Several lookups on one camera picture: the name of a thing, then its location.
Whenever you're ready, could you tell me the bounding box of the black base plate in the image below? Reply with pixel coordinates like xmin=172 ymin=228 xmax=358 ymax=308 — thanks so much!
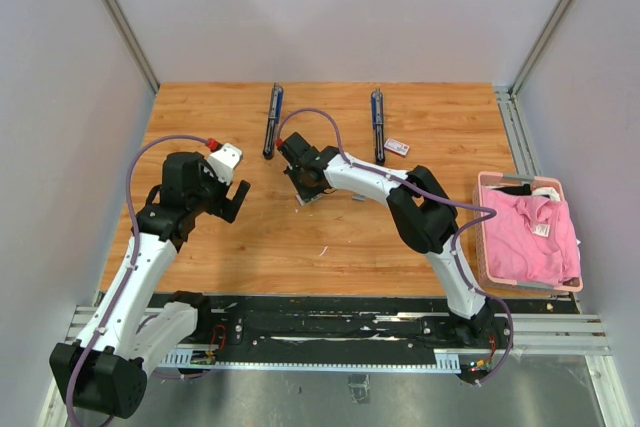
xmin=143 ymin=294 xmax=588 ymax=382

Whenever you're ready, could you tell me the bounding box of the grey cable duct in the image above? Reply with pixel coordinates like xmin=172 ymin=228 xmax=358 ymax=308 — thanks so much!
xmin=159 ymin=348 xmax=462 ymax=374

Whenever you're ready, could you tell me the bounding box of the silver staple strip block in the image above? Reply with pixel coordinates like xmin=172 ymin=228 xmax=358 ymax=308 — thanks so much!
xmin=295 ymin=194 xmax=323 ymax=206

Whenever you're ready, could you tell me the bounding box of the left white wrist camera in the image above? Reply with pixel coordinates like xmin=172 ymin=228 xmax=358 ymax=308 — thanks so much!
xmin=207 ymin=143 xmax=243 ymax=186

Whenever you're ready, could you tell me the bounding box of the blue stapler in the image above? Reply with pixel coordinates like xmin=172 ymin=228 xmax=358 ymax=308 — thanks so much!
xmin=262 ymin=83 xmax=284 ymax=160
xmin=371 ymin=88 xmax=386 ymax=165

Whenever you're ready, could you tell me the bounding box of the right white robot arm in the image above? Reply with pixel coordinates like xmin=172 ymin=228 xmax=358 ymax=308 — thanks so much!
xmin=275 ymin=132 xmax=494 ymax=347

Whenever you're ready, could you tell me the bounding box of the pink plastic basket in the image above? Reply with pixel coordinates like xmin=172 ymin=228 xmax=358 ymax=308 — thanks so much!
xmin=473 ymin=171 xmax=583 ymax=293

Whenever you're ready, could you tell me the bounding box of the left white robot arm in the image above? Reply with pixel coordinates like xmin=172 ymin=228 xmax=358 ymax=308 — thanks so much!
xmin=49 ymin=143 xmax=250 ymax=419

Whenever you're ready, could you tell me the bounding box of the red staple box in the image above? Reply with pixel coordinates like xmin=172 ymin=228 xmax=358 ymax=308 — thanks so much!
xmin=384 ymin=138 xmax=410 ymax=157

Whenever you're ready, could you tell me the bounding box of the pink cloth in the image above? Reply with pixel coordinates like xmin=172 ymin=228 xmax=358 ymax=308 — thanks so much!
xmin=483 ymin=188 xmax=581 ymax=285

